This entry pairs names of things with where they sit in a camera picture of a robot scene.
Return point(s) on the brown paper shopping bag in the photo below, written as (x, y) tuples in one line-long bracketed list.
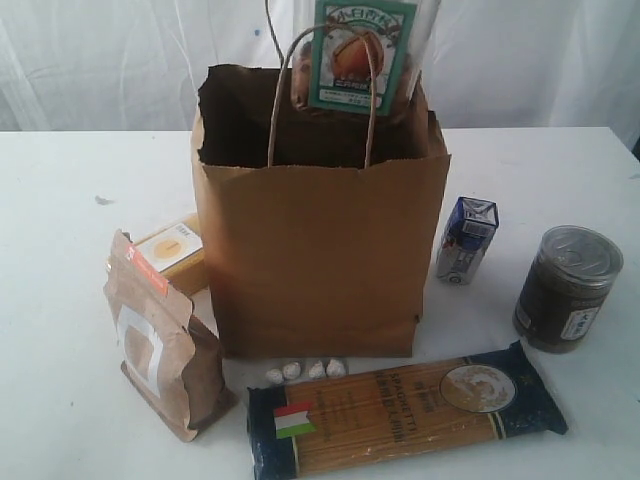
[(317, 228)]

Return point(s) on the glass jar with gold lid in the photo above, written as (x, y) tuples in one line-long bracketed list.
[(354, 54)]

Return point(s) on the dark can with silver lid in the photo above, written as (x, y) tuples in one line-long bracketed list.
[(568, 281)]

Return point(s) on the blister pack of white pills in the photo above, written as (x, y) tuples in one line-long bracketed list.
[(300, 370)]

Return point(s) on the yellow millet grain pack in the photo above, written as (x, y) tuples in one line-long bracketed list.
[(176, 252)]

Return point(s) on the blue white milk carton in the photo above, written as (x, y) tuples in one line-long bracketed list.
[(469, 231)]

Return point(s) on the brown kraft pouch white label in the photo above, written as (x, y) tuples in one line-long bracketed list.
[(169, 355)]

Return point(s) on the spaghetti package dark blue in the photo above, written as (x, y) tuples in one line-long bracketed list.
[(335, 423)]

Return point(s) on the white backdrop sheet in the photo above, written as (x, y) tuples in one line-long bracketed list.
[(136, 65)]

